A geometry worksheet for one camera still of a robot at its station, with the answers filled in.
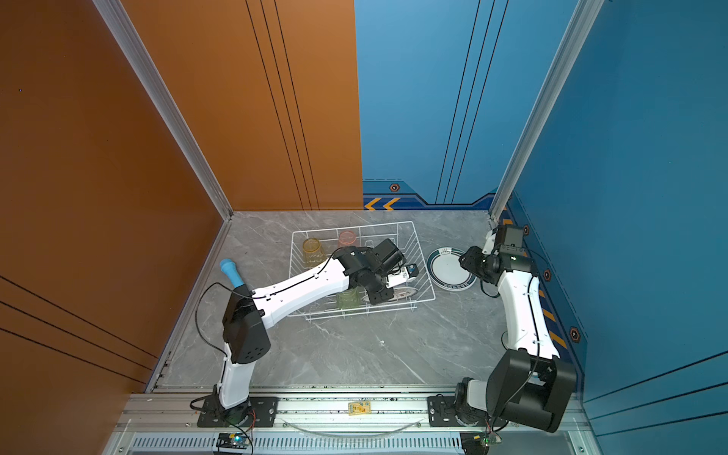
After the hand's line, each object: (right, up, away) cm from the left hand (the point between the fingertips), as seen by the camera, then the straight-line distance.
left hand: (388, 285), depth 82 cm
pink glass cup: (-14, +14, +16) cm, 25 cm away
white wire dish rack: (+8, +16, +32) cm, 37 cm away
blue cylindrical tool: (-55, +3, +18) cm, 58 cm away
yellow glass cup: (-25, +9, +13) cm, 30 cm away
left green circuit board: (-40, -37, -11) cm, 56 cm away
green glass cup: (-12, -4, +2) cm, 13 cm away
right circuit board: (+22, -38, -12) cm, 45 cm away
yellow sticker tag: (-8, -31, -9) cm, 33 cm away
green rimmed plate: (+21, +2, +17) cm, 27 cm away
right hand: (+23, +8, 0) cm, 24 cm away
